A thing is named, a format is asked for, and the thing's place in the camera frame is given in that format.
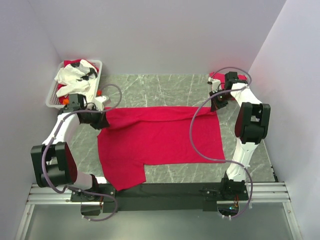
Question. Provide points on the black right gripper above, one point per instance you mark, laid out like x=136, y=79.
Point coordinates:
x=215, y=105

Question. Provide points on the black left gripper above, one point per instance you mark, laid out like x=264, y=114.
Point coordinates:
x=102, y=122

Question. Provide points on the red t-shirt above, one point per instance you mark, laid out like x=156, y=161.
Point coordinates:
x=160, y=135
x=72, y=63
x=228, y=80

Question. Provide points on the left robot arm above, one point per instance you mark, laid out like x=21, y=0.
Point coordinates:
x=53, y=159

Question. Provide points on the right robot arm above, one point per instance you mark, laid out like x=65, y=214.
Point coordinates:
x=251, y=126

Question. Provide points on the folded red t-shirt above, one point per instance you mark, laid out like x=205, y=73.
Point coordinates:
x=228, y=80

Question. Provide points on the orange t-shirt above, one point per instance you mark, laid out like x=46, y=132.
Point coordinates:
x=65, y=101

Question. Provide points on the red t-shirt in basket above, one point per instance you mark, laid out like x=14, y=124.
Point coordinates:
x=72, y=63

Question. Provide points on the white and black t-shirt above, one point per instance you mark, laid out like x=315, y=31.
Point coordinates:
x=77, y=80

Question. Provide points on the white plastic laundry basket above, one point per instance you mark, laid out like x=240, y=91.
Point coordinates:
x=79, y=76

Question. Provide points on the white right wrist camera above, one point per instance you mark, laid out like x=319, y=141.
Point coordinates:
x=215, y=84

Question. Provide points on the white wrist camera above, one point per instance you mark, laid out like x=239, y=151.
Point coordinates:
x=215, y=84
x=101, y=102

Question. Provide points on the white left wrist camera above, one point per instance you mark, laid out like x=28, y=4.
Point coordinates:
x=101, y=102

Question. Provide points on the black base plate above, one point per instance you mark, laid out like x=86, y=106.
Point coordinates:
x=164, y=197

